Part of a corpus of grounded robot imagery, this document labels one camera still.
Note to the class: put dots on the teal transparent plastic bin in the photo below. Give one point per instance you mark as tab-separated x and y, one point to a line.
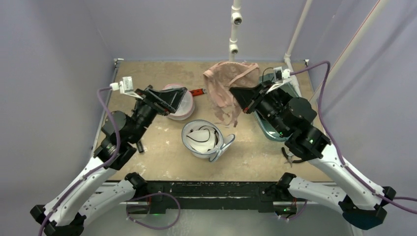
266	128

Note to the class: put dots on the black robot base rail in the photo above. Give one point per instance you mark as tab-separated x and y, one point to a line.
208	195

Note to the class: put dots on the blue-trimmed white mesh laundry bag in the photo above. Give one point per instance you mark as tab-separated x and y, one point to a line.
222	146

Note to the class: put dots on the pink-trimmed white mesh laundry bag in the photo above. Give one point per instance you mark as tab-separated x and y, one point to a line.
185	109

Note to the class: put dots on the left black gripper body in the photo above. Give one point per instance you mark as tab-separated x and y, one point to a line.
146	111

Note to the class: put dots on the white bra with black straps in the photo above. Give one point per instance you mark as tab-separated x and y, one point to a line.
202	139

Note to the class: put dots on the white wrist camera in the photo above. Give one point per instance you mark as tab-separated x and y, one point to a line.
125	87
280	77

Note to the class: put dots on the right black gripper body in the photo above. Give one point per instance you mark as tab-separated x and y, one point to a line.
253	99

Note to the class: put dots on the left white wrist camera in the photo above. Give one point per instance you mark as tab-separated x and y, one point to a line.
125	87

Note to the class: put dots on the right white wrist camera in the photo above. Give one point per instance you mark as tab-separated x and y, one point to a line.
280	77

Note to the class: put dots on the white PVC pipe frame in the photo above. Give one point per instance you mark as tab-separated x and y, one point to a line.
295	30

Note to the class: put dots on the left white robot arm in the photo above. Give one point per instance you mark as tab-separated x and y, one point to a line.
79	204

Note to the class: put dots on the pink bra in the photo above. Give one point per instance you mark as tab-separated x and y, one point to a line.
223	76

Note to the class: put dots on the red handled tool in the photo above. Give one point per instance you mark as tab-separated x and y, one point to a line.
198	92

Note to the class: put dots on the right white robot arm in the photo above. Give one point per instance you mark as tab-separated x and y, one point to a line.
359	200

